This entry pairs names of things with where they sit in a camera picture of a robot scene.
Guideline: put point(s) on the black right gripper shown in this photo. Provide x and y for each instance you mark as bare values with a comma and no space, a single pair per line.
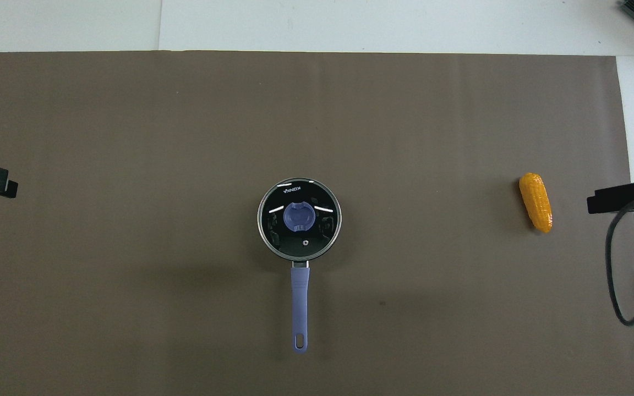
625,195

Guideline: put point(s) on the yellow corn cob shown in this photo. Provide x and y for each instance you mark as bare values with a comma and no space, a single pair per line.
536,202

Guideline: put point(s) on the glass lid with purple knob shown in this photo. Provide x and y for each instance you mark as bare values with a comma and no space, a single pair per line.
299,217

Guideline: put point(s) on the brown table mat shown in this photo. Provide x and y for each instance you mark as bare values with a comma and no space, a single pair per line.
130,137

